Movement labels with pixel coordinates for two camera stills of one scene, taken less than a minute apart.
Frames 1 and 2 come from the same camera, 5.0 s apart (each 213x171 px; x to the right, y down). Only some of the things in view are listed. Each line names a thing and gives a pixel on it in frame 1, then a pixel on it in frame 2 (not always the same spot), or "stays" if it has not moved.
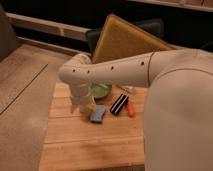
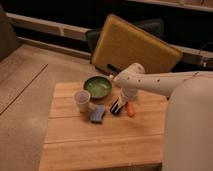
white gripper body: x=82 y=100 to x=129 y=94
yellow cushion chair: x=119 y=40 stays
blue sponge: x=96 y=115 stays
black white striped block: x=119 y=104 stays
